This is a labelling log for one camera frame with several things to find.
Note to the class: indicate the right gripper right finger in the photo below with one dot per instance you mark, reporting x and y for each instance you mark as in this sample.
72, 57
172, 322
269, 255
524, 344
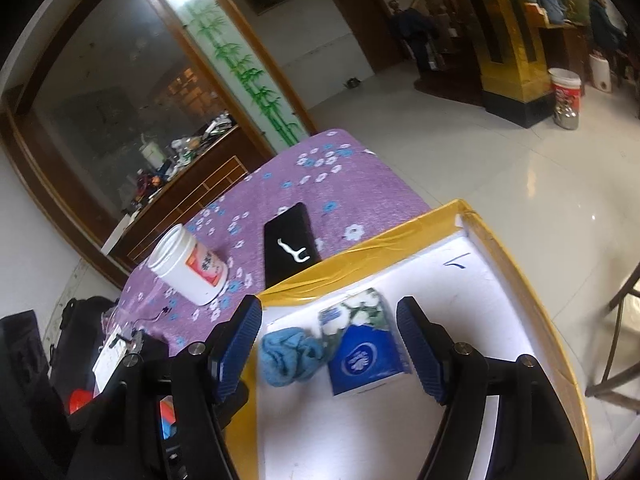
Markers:
533, 437

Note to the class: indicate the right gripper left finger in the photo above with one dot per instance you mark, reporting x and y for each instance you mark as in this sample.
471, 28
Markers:
207, 391

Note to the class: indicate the blue red sponge pack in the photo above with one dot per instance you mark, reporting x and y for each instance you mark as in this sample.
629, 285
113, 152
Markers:
167, 417

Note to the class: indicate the dark blue towel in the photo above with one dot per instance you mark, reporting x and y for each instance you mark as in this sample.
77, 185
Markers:
290, 355

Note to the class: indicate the small white blue tissue pack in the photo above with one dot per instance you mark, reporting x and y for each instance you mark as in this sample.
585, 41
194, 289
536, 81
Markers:
361, 341

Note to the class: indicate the red plastic bag on chair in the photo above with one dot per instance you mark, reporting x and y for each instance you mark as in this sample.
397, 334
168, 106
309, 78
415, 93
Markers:
79, 398

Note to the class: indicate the white paper notepad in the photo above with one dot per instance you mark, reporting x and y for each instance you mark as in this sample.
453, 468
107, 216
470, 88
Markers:
114, 349

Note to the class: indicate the black backpack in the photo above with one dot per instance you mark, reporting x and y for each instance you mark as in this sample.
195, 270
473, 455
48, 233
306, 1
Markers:
67, 363

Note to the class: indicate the yellow rimmed white tray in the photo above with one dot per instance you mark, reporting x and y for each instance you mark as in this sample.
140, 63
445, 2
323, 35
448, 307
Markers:
464, 280

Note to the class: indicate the white plastic jar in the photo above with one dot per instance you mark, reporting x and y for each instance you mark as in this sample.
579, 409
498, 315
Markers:
188, 266

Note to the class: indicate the black smartphone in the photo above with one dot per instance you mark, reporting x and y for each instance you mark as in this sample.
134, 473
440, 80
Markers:
289, 245

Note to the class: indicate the purple floral tablecloth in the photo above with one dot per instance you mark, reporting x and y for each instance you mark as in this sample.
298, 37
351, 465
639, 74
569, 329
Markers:
350, 196

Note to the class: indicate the wooden cabinet counter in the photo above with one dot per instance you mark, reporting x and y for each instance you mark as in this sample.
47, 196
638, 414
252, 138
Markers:
159, 203

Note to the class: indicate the bamboo painted pillar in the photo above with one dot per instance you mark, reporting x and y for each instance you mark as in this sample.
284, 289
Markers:
213, 28

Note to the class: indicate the red white bucket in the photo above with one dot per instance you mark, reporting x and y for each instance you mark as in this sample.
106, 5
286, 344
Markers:
567, 87

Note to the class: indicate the white cylindrical appliance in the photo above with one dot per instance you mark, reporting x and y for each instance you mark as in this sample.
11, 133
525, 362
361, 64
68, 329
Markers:
600, 72

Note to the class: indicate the standing person in dark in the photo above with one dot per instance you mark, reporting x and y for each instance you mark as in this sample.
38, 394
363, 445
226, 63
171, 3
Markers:
416, 30

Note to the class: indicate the seated person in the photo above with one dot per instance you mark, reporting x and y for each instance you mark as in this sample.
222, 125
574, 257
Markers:
606, 36

